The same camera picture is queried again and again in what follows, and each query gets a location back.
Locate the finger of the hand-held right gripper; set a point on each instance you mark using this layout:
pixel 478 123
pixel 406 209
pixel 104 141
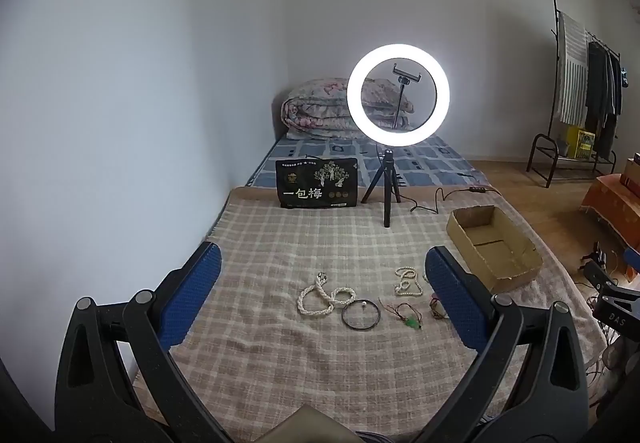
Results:
pixel 605 280

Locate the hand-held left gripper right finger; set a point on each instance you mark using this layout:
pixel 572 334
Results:
pixel 455 293

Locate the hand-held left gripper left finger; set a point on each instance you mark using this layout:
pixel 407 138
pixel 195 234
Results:
pixel 195 293

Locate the small black floor tripod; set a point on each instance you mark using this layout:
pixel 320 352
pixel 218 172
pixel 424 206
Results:
pixel 595 254

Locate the orange cloth covered table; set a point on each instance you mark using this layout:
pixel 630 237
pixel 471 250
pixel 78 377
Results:
pixel 610 203

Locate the tan cardboard box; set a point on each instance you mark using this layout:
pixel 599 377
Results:
pixel 631 178

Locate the blue patterned bedsheet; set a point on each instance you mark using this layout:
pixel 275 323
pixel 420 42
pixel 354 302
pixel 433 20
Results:
pixel 430 158

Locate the yellow box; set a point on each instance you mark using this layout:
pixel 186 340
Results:
pixel 585 143

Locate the black clothes rack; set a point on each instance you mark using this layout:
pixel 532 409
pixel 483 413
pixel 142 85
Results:
pixel 537 139

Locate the black snack bag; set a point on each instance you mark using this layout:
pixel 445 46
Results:
pixel 315 188

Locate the dark hanging clothes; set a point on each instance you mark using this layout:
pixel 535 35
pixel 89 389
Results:
pixel 602 93

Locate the striped towel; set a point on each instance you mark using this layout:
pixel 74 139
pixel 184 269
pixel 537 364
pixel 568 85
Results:
pixel 572 68

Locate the folded floral quilt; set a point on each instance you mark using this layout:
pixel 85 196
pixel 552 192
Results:
pixel 315 108

